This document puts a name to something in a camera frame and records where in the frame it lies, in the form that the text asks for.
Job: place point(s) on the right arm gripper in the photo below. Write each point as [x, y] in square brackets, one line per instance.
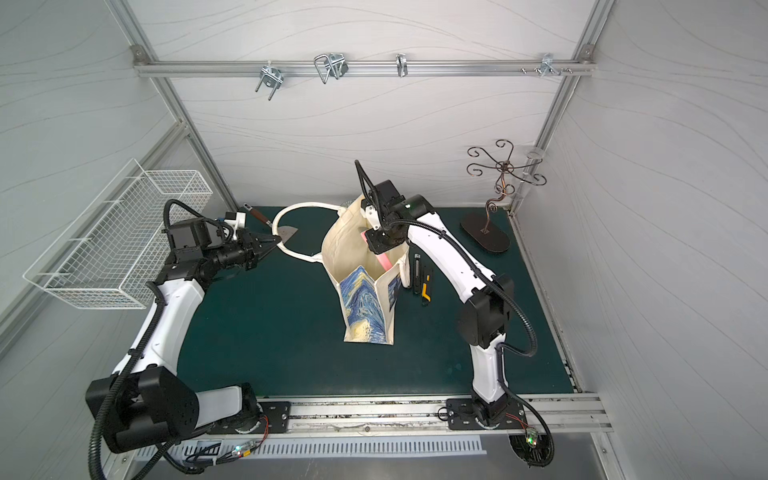
[382, 239]

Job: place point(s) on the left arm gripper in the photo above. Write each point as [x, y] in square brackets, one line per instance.
[250, 251]

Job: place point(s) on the pink utility knife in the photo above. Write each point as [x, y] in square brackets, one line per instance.
[381, 258]

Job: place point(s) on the slim black utility knife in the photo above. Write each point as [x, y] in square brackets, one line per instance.
[416, 271]

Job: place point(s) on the black yellow utility knife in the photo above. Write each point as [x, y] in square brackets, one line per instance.
[426, 286]

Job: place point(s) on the cream canvas tote bag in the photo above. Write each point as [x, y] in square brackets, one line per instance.
[367, 293]

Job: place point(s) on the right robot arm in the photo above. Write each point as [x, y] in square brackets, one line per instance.
[489, 321]

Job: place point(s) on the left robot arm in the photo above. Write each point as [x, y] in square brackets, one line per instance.
[143, 402]

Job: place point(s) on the copper jewelry stand black base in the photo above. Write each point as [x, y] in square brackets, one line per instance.
[509, 182]

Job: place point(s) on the aluminium crossbar with hooks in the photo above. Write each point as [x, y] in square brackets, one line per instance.
[334, 66]

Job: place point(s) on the metal spatula brown handle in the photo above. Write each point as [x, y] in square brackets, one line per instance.
[284, 232]

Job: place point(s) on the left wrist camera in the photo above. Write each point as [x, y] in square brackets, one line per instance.
[237, 220]

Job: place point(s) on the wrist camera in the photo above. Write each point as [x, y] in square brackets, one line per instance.
[384, 195]
[237, 220]

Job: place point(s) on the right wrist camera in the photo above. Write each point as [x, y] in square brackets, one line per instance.
[384, 195]

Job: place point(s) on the white wire basket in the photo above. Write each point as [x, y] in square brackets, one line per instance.
[104, 257]

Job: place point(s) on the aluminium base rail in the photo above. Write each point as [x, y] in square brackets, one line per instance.
[413, 415]

